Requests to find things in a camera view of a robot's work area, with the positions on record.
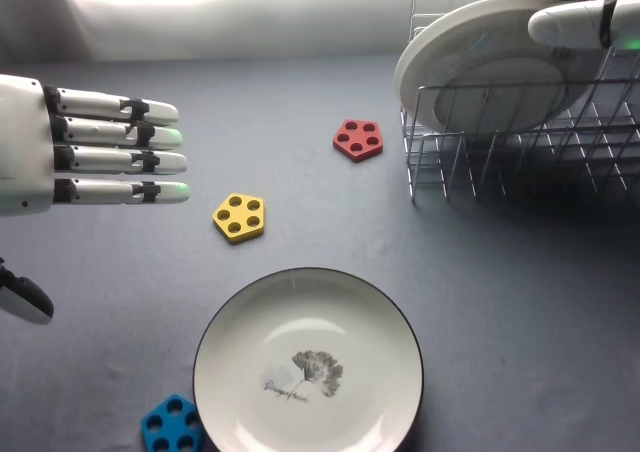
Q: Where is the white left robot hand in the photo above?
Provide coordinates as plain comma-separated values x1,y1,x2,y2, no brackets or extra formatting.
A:
0,74,192,326

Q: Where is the white backdrop curtain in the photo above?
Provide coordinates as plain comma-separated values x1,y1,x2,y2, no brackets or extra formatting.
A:
0,0,640,66

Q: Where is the white plate with centre leaf print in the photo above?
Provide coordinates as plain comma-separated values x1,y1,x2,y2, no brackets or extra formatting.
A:
192,266,426,452

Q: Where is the blue pentagon block with holes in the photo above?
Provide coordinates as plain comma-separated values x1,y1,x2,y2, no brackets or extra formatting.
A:
140,393,206,452

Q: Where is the white plate with rim leaf prints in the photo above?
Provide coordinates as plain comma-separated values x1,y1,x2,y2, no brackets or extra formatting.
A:
393,0,614,134

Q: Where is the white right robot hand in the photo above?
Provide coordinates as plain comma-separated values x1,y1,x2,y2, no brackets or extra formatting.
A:
494,0,640,52

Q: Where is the silver wire dish rack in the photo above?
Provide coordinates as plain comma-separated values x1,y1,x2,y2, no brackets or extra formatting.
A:
399,0,640,206

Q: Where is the red pentagon block with holes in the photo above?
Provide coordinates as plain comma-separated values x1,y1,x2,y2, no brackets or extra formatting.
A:
332,118,387,164

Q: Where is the yellow pentagon block with holes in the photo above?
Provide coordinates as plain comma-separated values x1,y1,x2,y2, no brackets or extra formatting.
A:
212,192,267,246

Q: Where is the grey table cloth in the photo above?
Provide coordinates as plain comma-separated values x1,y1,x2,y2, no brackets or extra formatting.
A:
0,56,640,452

